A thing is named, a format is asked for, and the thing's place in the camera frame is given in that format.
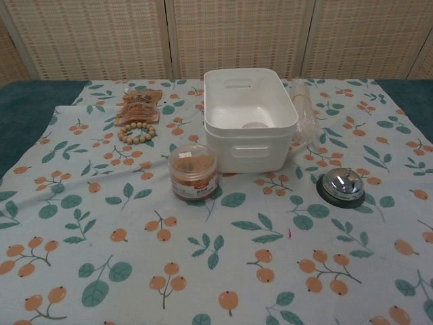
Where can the brown snack packet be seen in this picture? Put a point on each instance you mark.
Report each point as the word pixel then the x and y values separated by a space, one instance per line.
pixel 138 106

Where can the silver desk call bell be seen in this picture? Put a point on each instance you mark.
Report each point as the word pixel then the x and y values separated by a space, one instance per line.
pixel 340 187

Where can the clear plastic bag of sticks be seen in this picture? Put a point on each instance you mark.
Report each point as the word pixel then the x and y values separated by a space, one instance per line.
pixel 303 111

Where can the white plastic storage basket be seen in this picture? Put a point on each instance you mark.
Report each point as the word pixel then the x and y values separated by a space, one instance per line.
pixel 249 111

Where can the fruit print tablecloth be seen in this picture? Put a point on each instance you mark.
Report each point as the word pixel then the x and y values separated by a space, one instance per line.
pixel 216 237

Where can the clear round jar orange contents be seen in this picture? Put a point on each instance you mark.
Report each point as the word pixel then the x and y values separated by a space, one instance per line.
pixel 193 176

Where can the woven bamboo folding screen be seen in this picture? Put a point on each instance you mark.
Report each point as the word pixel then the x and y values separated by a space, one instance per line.
pixel 216 39

